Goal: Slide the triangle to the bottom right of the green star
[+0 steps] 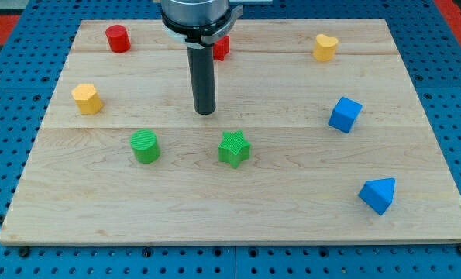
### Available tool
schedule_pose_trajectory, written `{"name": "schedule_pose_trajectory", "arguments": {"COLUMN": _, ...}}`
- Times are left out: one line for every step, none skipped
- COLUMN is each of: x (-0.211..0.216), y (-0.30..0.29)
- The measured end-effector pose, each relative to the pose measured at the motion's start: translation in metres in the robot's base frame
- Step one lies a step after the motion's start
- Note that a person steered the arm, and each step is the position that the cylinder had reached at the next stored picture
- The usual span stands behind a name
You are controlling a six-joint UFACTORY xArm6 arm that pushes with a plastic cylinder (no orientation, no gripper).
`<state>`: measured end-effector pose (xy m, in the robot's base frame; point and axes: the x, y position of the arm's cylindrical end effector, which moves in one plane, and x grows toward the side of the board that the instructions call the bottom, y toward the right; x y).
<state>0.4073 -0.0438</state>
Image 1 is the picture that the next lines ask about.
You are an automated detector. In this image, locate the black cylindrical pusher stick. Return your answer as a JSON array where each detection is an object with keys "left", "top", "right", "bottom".
[{"left": 187, "top": 46, "right": 216, "bottom": 115}]

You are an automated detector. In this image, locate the green star block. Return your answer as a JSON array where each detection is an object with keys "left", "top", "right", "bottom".
[{"left": 218, "top": 130, "right": 251, "bottom": 169}]

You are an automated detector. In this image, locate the blue triangle block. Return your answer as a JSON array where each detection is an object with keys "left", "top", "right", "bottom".
[{"left": 358, "top": 177, "right": 396, "bottom": 215}]

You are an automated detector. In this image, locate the red block behind stick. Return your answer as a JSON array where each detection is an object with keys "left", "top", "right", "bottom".
[{"left": 213, "top": 36, "right": 230, "bottom": 61}]

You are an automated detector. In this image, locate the red cylinder block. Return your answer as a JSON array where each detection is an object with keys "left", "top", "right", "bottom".
[{"left": 105, "top": 25, "right": 131, "bottom": 53}]

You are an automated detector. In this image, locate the green cylinder block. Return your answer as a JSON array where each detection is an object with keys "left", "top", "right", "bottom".
[{"left": 129, "top": 129, "right": 160, "bottom": 164}]

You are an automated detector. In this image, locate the yellow hexagon block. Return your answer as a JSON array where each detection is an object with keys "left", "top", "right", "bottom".
[{"left": 71, "top": 84, "right": 103, "bottom": 115}]

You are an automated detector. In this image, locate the yellow heart block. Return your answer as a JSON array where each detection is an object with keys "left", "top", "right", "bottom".
[{"left": 312, "top": 33, "right": 339, "bottom": 62}]

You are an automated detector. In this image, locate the light wooden board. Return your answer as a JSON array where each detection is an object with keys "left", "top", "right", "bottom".
[{"left": 0, "top": 19, "right": 461, "bottom": 246}]

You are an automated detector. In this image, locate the blue cube block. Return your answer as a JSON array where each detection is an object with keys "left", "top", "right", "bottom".
[{"left": 328, "top": 97, "right": 363, "bottom": 133}]

